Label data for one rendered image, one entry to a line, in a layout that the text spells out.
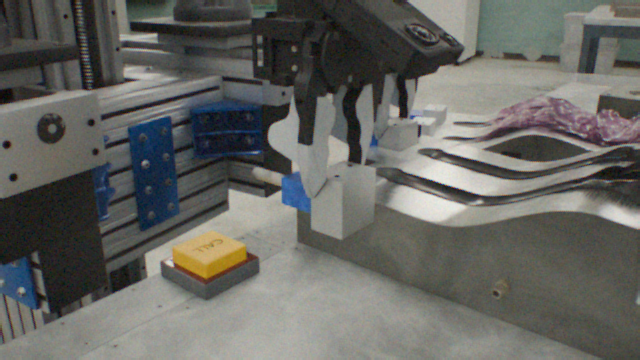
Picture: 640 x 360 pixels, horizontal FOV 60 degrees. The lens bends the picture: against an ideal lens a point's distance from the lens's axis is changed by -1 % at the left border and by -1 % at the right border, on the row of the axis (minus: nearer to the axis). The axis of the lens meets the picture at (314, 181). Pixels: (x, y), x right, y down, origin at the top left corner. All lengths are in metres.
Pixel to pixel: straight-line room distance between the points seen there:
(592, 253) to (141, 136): 0.66
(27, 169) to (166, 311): 0.22
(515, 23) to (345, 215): 7.55
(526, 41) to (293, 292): 7.48
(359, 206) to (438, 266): 0.14
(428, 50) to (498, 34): 7.62
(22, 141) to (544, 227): 0.53
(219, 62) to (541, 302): 0.70
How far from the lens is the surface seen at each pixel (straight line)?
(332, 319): 0.58
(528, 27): 7.97
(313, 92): 0.45
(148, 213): 0.96
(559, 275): 0.56
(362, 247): 0.66
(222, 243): 0.65
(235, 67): 1.03
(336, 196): 0.49
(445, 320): 0.59
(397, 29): 0.43
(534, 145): 0.91
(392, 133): 0.79
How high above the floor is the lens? 1.13
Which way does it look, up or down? 21 degrees down
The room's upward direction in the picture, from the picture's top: straight up
